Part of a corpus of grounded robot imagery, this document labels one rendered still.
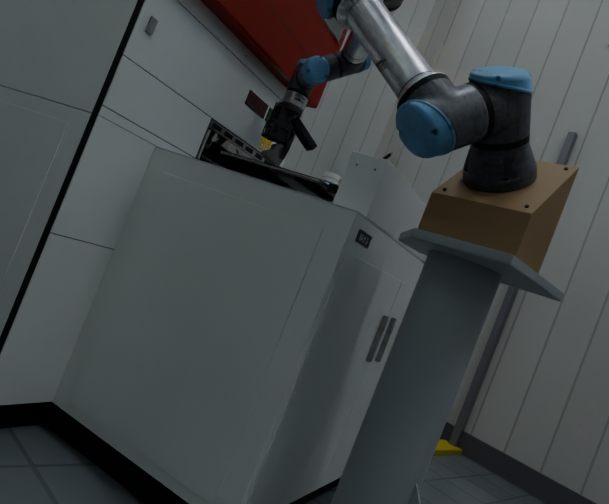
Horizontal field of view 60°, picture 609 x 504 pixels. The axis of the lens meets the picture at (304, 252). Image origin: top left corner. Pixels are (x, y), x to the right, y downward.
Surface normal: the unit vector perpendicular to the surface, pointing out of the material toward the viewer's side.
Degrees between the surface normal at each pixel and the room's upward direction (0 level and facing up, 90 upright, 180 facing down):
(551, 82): 90
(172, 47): 90
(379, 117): 90
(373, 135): 90
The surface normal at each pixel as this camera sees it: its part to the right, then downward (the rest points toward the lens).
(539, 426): -0.63, -0.27
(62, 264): 0.83, 0.32
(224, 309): -0.43, -0.19
